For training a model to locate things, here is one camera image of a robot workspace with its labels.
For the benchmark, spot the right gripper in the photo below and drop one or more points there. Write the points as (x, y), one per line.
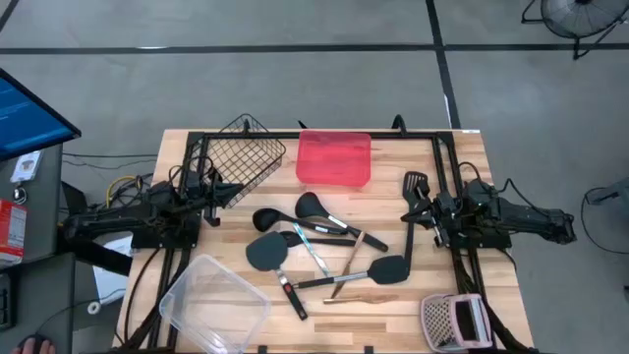
(447, 211)

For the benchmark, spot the silver table knife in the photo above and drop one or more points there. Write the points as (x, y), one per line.
(322, 263)

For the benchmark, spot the clear plastic container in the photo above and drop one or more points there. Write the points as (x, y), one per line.
(211, 305)

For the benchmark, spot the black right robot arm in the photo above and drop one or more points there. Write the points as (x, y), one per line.
(531, 218)

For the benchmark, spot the black metal table frame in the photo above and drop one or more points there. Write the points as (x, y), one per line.
(393, 134)

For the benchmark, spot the black floor fan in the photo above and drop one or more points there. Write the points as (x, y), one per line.
(580, 17)

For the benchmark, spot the black keyboard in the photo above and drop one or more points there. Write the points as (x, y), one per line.
(5, 300)

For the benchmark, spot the round black spatula red button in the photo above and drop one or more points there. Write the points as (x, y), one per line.
(267, 252)

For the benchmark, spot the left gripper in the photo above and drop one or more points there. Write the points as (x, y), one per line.
(204, 192)

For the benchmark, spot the person's hand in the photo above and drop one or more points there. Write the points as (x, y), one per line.
(27, 350)

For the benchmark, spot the grey cabinet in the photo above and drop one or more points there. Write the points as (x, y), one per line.
(46, 221)

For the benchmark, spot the pink perforated plastic basket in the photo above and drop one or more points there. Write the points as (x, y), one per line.
(457, 324)

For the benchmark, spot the computer monitor blue screen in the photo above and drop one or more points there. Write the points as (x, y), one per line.
(29, 123)

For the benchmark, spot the white id badge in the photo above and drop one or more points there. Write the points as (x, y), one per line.
(27, 167)

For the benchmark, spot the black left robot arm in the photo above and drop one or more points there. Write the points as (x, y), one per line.
(123, 221)

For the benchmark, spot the white sheet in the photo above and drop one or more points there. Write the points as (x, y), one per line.
(110, 285)

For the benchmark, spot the copper table knife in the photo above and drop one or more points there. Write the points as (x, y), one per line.
(359, 299)
(353, 255)

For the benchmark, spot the white tape roll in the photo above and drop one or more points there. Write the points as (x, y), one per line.
(89, 308)

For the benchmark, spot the black computer mouse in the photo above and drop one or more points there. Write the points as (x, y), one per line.
(34, 339)

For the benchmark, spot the pink plastic bin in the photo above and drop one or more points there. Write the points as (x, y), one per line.
(334, 157)

